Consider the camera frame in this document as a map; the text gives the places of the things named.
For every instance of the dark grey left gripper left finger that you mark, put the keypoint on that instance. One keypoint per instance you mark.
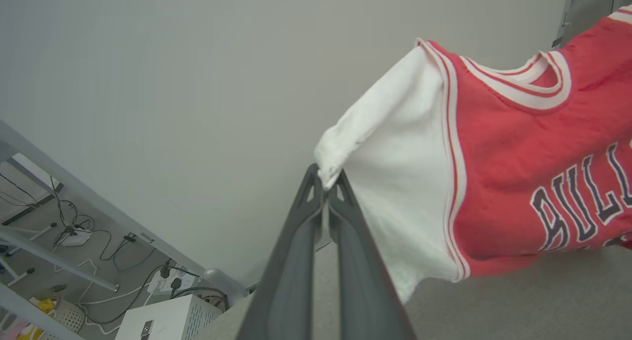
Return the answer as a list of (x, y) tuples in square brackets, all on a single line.
[(289, 290)]

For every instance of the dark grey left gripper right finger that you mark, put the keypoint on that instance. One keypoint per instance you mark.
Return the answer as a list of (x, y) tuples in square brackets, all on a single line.
[(365, 290)]

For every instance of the red and white basketball jersey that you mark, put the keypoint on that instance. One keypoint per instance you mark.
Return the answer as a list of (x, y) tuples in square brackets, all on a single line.
[(503, 172)]

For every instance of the small white power strip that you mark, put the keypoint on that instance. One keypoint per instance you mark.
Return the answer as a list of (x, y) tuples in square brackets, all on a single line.
[(76, 237)]

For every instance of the white woven laundry basket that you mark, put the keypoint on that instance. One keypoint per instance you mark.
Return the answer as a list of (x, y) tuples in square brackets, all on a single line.
[(69, 315)]

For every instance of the yellow cloth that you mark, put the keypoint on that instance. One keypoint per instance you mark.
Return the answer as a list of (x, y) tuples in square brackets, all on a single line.
[(45, 305)]

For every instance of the pink cloth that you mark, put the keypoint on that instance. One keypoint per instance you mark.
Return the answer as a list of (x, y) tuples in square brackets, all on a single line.
[(12, 330)]

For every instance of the grey metal furniture leg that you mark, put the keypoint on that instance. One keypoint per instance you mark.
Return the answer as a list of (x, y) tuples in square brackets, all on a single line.
[(565, 14)]

